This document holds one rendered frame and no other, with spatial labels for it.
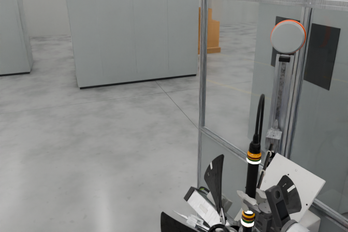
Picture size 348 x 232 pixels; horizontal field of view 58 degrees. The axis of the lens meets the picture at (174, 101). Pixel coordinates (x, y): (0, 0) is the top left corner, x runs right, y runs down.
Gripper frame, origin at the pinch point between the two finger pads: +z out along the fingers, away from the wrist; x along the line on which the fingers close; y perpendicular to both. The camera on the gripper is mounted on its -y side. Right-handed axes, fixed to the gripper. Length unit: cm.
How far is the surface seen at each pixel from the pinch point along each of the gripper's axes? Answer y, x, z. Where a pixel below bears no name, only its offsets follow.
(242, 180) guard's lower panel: 71, 70, 71
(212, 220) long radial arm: 37.7, 6.9, 24.7
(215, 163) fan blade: 11.5, 11.3, 30.4
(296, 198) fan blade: 4.2, 15.9, -9.2
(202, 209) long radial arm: 38, 7, 33
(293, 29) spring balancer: -43, 57, 35
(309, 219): 52, 60, 10
